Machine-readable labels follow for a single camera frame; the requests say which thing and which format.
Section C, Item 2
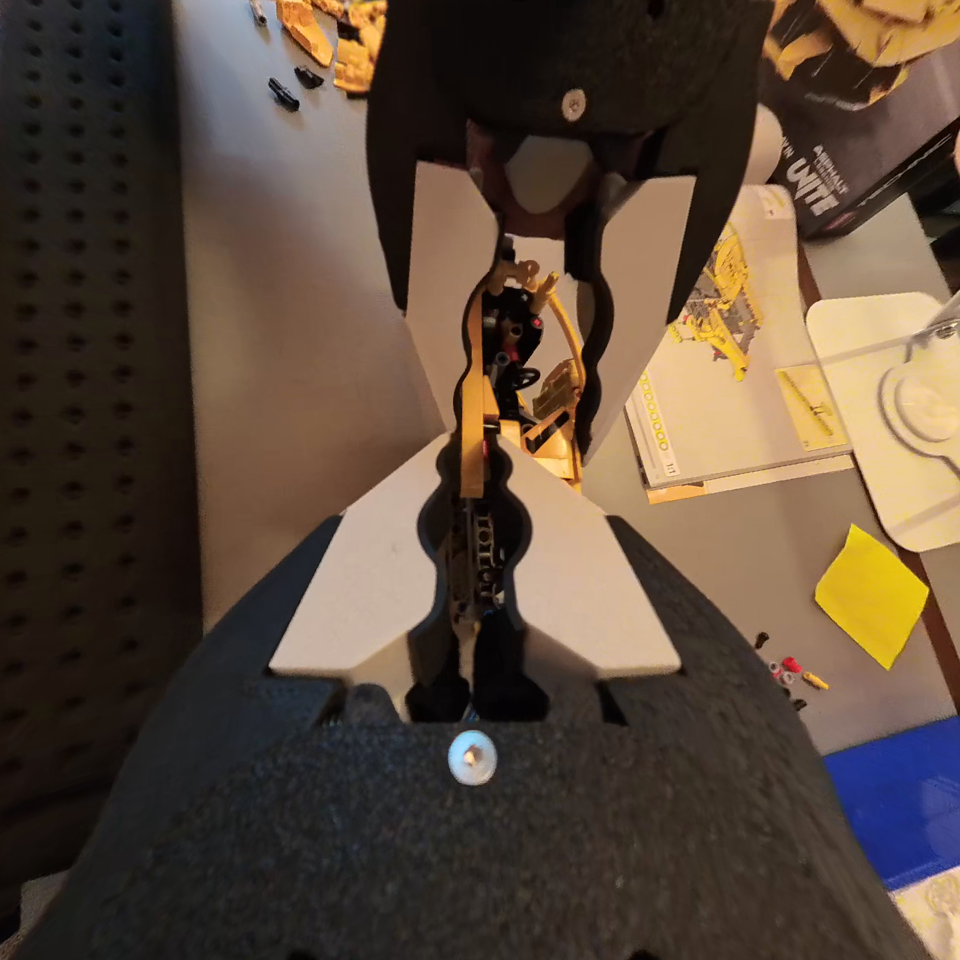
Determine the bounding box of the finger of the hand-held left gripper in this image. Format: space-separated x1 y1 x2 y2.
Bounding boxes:
564 174 695 468
405 159 515 440

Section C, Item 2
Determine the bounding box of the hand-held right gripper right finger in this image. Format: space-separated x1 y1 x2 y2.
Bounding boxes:
474 435 684 723

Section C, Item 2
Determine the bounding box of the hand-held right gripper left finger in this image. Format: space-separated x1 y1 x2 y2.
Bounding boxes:
268 431 474 723

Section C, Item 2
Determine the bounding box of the yellow brick car model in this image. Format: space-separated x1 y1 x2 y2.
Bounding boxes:
450 255 586 639

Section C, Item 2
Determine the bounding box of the grey desk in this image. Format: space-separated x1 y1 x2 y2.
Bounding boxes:
172 0 960 759

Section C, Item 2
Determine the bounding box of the pile of yellow brick parts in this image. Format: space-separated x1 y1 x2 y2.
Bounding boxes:
273 0 387 97

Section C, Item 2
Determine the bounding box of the open instruction booklet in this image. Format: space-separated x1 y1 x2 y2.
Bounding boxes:
622 101 856 505

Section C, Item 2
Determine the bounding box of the small group of brick pins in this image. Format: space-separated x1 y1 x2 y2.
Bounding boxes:
753 631 830 712

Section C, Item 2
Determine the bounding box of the white stand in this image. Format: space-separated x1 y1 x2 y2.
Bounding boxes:
804 291 960 555

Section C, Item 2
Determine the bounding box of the dark toy set box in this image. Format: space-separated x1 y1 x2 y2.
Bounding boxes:
757 0 960 241

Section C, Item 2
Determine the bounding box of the yellow sticky note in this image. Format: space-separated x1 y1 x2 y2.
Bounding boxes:
813 523 931 671

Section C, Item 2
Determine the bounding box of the black perforated chair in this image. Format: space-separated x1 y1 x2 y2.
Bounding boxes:
0 0 204 901

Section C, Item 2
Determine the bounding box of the blue plastic bin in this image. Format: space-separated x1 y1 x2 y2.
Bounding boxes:
822 716 960 894

